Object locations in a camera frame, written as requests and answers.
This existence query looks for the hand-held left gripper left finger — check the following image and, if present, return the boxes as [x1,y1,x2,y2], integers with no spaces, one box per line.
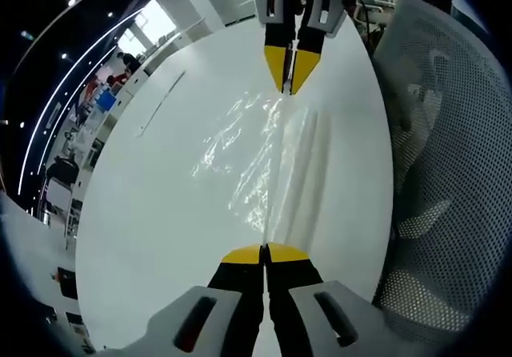
[119,243,266,357]

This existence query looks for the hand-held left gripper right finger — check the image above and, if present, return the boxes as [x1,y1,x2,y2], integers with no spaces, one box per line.
[263,241,388,357]

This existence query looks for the clear plastic food packaging bag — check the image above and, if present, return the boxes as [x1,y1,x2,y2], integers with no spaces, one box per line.
[259,88,335,254]
[190,92,281,234]

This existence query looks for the bright window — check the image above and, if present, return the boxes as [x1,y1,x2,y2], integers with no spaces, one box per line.
[117,0,178,60]

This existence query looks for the black box appliance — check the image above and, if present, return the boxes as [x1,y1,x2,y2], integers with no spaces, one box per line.
[57,266,79,300]

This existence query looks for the grey mesh office chair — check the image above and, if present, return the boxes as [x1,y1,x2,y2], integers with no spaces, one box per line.
[370,0,512,344]

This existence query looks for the blue plastic crate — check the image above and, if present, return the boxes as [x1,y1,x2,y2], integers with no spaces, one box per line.
[94,91,118,113]

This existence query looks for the white square pillar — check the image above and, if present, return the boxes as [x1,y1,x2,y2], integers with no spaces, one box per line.
[0,196,81,336]

